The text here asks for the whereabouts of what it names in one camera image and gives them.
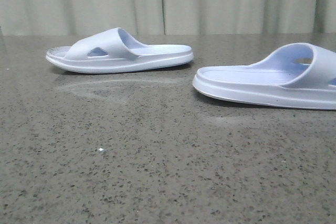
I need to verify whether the light blue slipper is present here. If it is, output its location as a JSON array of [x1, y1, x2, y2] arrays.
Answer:
[[193, 43, 335, 110], [46, 27, 194, 73]]

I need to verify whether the pale grey-green curtain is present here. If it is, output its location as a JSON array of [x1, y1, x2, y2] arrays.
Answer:
[[1, 0, 335, 35]]

